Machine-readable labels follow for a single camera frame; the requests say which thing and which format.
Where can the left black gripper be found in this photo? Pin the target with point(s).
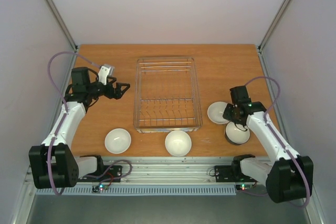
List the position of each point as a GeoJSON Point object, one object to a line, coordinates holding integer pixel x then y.
{"type": "Point", "coordinates": [111, 94]}

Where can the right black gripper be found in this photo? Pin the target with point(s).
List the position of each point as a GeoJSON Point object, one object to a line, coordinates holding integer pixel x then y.
{"type": "Point", "coordinates": [229, 114]}

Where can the teal and white bowl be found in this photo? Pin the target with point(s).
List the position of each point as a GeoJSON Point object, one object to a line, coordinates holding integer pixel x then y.
{"type": "Point", "coordinates": [237, 134]}

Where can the floral cream bowl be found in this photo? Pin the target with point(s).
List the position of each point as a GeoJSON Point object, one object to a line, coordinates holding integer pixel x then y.
{"type": "Point", "coordinates": [215, 112]}

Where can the chrome wire dish rack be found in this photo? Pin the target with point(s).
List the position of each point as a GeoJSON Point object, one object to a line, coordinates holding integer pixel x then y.
{"type": "Point", "coordinates": [166, 95]}

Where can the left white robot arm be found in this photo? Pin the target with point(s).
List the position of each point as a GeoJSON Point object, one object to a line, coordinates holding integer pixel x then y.
{"type": "Point", "coordinates": [77, 103]}

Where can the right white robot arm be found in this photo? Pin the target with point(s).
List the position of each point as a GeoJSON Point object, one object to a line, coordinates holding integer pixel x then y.
{"type": "Point", "coordinates": [289, 176]}

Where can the right controller board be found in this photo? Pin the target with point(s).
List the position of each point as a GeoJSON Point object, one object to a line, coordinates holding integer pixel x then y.
{"type": "Point", "coordinates": [244, 187]}

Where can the controller board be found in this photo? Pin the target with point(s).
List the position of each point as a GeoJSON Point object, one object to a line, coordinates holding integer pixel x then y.
{"type": "Point", "coordinates": [99, 188]}
{"type": "Point", "coordinates": [244, 187]}

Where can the left controller board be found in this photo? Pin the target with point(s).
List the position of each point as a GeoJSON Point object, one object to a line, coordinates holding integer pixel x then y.
{"type": "Point", "coordinates": [99, 188]}

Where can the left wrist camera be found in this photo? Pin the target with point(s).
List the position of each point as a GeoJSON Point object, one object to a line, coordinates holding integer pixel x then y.
{"type": "Point", "coordinates": [105, 72]}

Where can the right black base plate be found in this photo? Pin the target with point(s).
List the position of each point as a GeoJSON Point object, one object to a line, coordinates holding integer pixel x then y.
{"type": "Point", "coordinates": [228, 174]}

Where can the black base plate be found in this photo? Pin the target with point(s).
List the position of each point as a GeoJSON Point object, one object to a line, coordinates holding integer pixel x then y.
{"type": "Point", "coordinates": [228, 174]}
{"type": "Point", "coordinates": [114, 171]}

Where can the left aluminium frame post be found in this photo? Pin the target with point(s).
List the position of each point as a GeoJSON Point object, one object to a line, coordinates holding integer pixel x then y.
{"type": "Point", "coordinates": [55, 12]}

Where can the aluminium frame post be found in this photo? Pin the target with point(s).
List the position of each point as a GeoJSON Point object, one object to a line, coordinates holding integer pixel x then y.
{"type": "Point", "coordinates": [279, 14]}
{"type": "Point", "coordinates": [55, 12]}

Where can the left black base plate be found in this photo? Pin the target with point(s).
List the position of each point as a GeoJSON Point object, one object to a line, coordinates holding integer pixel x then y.
{"type": "Point", "coordinates": [114, 171]}

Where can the aluminium mounting rail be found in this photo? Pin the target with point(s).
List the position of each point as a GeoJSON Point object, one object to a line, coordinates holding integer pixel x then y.
{"type": "Point", "coordinates": [168, 169]}

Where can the grey slotted cable duct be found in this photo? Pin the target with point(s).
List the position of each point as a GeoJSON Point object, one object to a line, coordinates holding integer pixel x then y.
{"type": "Point", "coordinates": [155, 190]}

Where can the right aluminium frame post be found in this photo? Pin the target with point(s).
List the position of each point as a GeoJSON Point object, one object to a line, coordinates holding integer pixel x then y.
{"type": "Point", "coordinates": [279, 14]}

